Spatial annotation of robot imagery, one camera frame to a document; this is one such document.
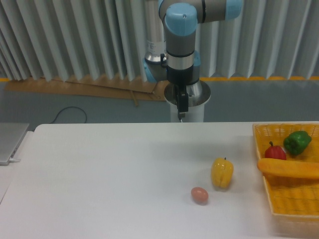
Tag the white laptop cable plug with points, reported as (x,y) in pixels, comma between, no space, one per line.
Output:
(12,160)

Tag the green bell pepper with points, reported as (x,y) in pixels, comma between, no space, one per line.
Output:
(296,142)

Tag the brown egg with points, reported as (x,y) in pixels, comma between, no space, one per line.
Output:
(199,195)

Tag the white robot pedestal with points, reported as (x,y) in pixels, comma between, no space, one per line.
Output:
(199,95)

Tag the red bell pepper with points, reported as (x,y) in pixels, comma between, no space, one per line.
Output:
(275,152)

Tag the silver laptop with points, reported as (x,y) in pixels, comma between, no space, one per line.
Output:
(11,136)

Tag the yellow bell pepper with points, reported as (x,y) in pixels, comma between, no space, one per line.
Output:
(221,172)

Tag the brown cardboard sheet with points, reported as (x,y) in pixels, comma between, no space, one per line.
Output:
(117,88)

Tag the yellow woven basket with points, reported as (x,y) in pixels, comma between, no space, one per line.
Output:
(294,197)

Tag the white folding partition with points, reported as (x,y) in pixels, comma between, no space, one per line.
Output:
(75,38)

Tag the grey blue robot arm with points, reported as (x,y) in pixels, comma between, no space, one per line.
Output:
(171,55)

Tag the long orange bread loaf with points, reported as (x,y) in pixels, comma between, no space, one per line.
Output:
(288,168)

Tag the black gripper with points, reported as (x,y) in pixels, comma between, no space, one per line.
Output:
(187,76)

